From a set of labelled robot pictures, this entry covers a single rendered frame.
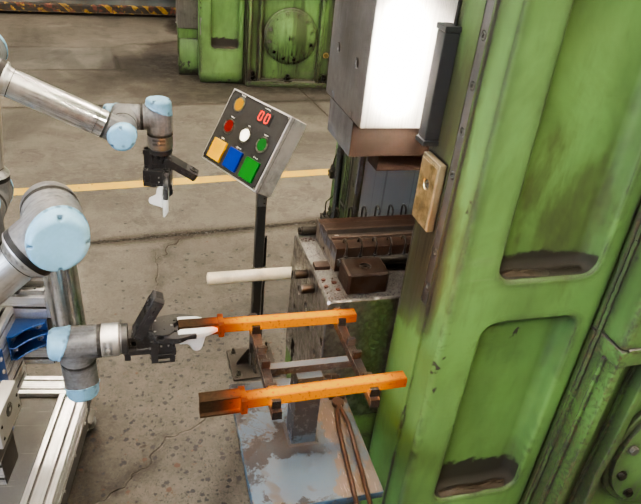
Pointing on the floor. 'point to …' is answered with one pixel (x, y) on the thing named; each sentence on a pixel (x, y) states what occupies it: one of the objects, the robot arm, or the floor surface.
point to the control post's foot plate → (238, 360)
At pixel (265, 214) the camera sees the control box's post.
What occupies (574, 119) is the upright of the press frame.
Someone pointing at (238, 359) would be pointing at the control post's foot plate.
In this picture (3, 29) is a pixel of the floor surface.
